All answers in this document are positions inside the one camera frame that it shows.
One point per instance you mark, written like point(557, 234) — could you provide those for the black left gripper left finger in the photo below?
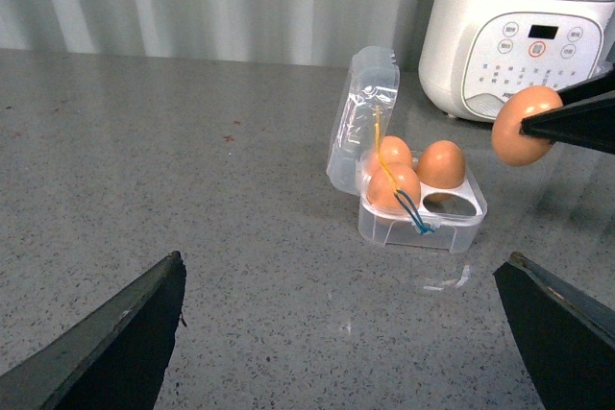
point(114, 358)

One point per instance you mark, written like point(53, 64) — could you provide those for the brown egg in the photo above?
point(442, 165)
point(385, 182)
point(512, 147)
point(392, 149)

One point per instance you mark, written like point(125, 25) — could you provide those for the brown top egg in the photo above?
point(512, 147)

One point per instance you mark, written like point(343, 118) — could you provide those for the clear plastic egg box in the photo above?
point(427, 199)

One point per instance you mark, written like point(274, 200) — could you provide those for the brown egg back-right in box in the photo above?
point(442, 165)

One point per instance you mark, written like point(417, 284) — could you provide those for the brown egg front-left in box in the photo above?
point(385, 182)

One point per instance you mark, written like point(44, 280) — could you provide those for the white soy milk maker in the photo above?
point(479, 53)

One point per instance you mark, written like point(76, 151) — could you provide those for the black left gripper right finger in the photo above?
point(565, 337)

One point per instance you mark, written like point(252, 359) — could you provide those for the brown egg back-left in box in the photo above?
point(392, 149)

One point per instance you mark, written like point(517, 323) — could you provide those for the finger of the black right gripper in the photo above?
point(584, 121)
point(598, 85)

